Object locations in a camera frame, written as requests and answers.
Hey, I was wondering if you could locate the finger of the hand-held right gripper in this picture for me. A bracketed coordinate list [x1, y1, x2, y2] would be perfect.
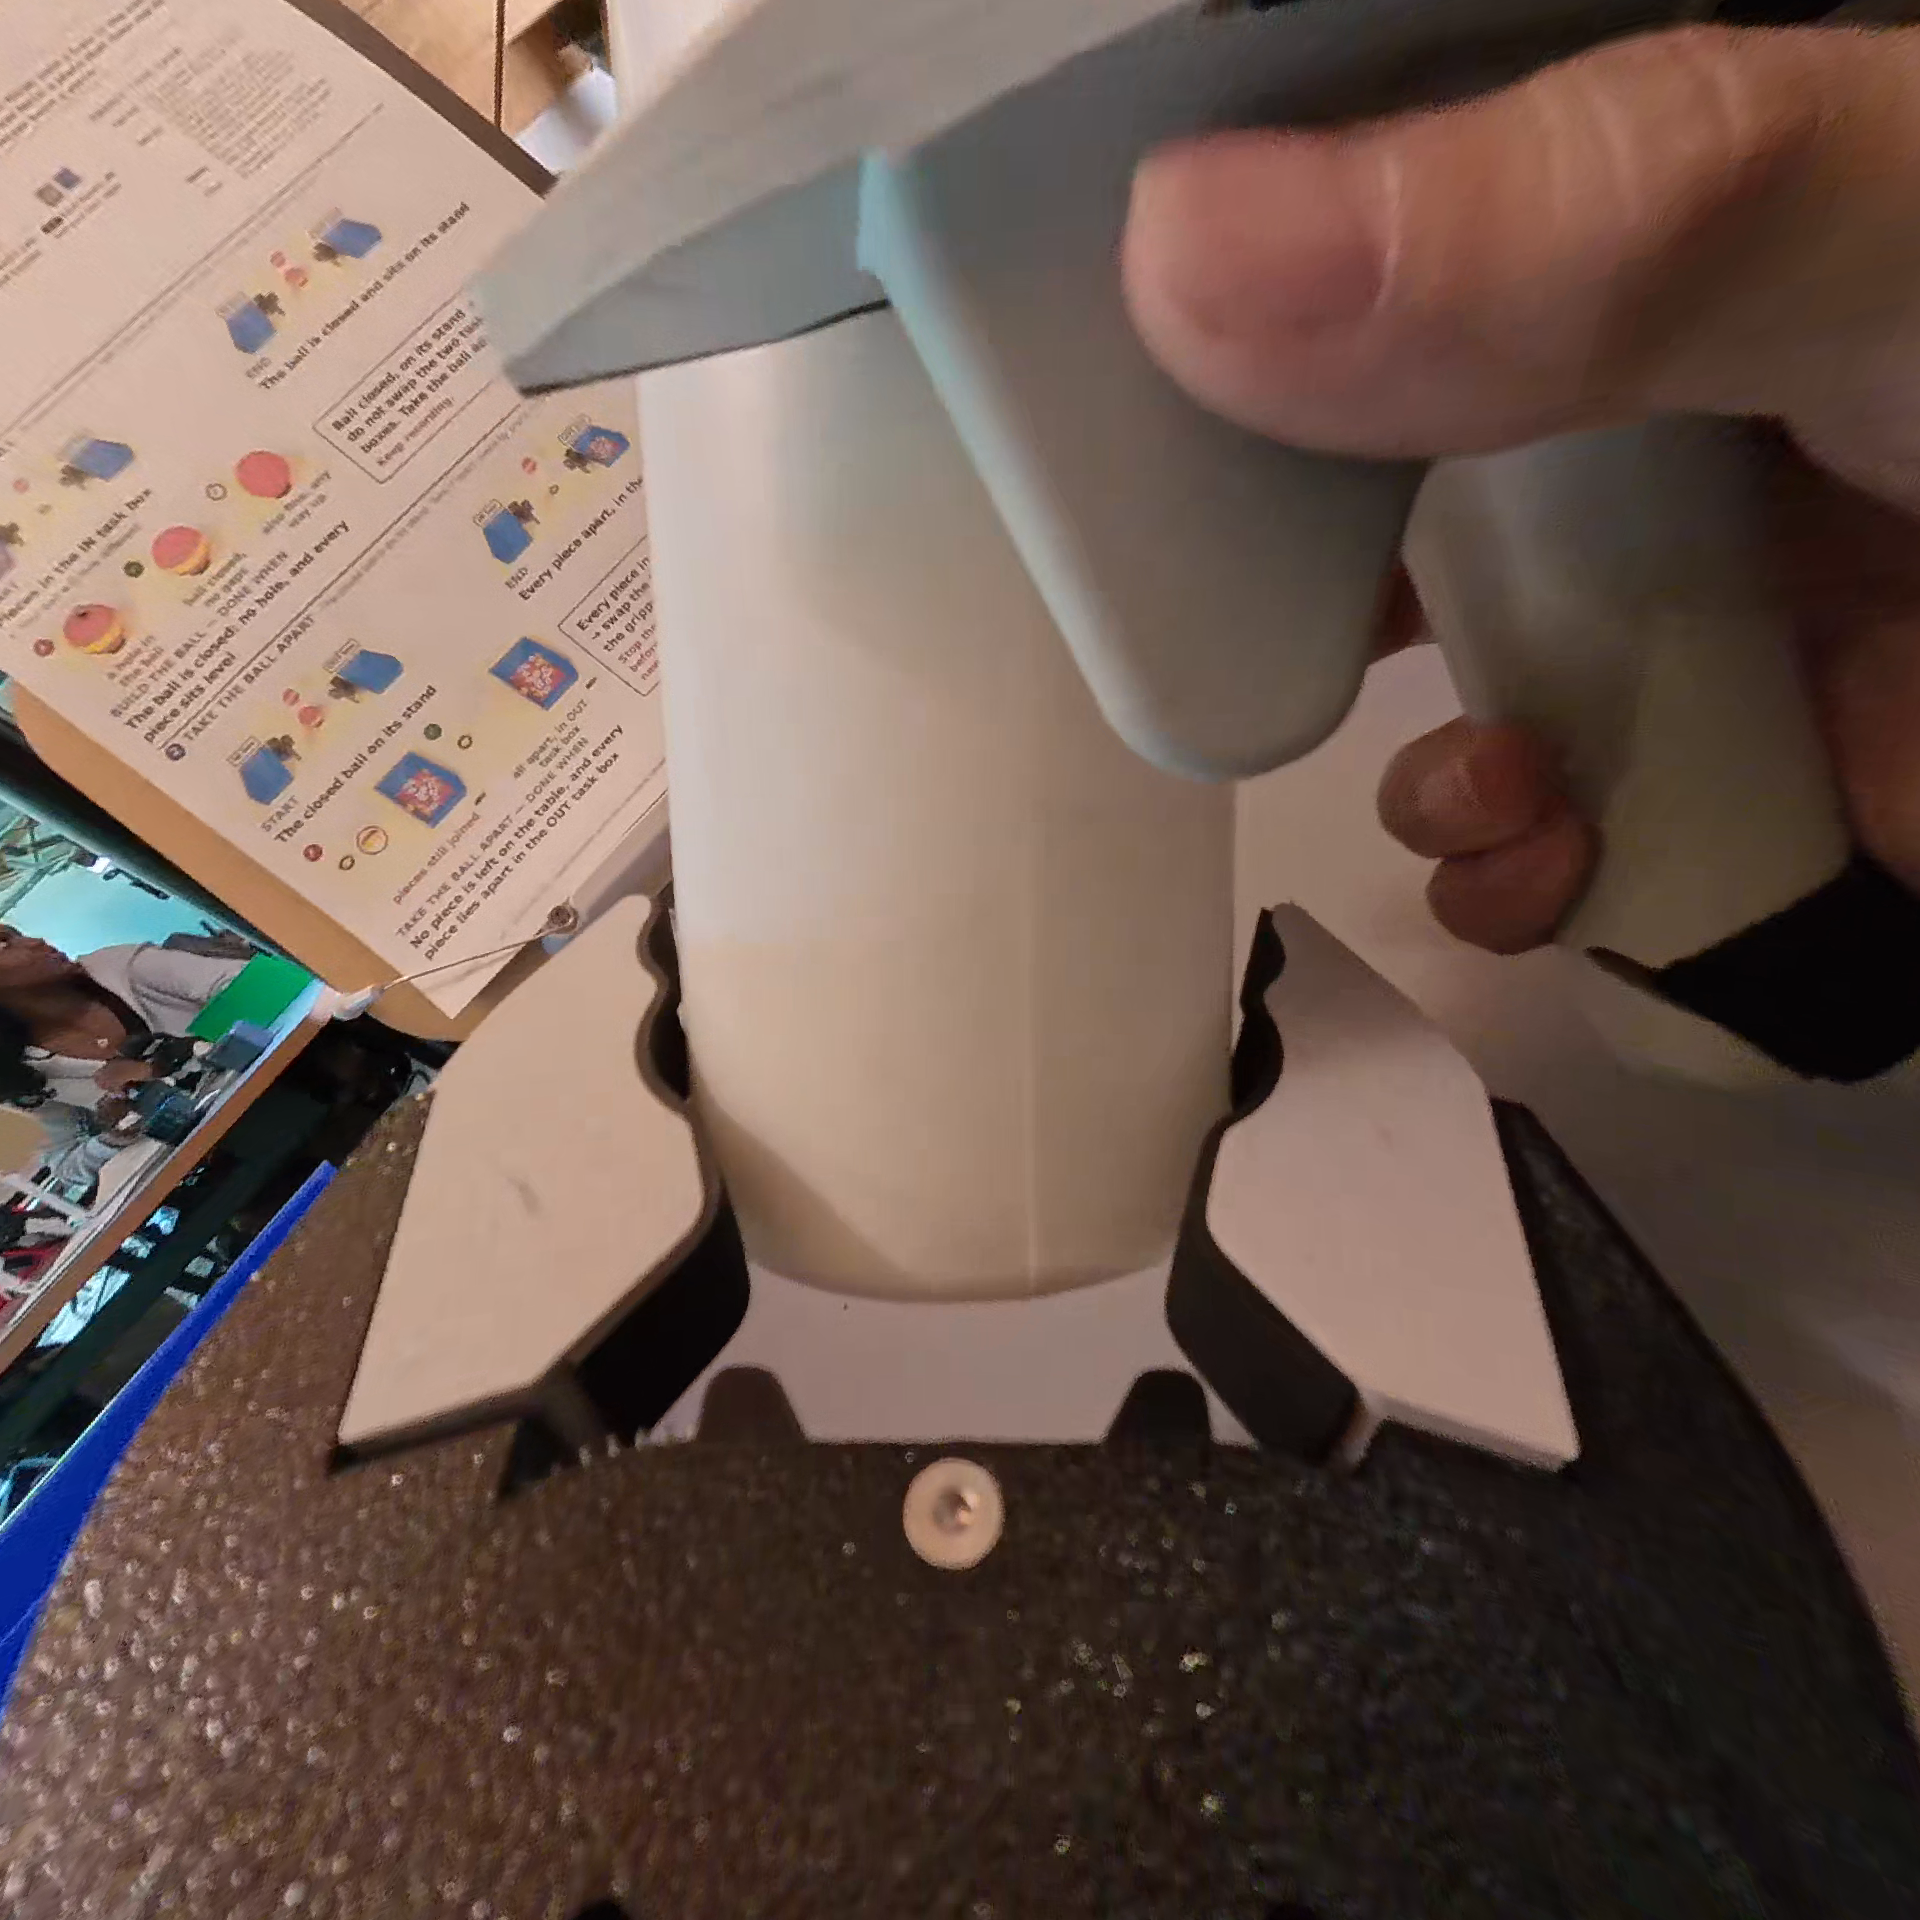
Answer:
[469, 0, 1501, 400]

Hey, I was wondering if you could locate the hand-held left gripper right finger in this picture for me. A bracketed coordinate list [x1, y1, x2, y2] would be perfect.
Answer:
[1163, 902, 1584, 1472]

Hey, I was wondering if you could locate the white cup with lid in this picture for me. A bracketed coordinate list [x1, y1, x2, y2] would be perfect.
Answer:
[609, 0, 1277, 1300]

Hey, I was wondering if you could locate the green box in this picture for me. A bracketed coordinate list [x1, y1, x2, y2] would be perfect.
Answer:
[187, 960, 317, 1048]

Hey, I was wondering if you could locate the person's right hand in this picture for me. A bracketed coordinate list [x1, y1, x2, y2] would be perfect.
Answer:
[1122, 15, 1920, 960]

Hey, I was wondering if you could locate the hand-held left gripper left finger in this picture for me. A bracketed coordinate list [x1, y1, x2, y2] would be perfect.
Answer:
[334, 894, 752, 1469]

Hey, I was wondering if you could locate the wire page holder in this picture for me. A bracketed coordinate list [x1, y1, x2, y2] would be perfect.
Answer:
[323, 901, 588, 1023]

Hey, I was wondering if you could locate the printed instruction sheet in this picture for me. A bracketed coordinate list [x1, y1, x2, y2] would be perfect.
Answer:
[0, 0, 673, 1023]

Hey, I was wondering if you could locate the blue plastic bin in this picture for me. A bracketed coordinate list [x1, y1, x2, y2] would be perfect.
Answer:
[0, 1161, 338, 1704]

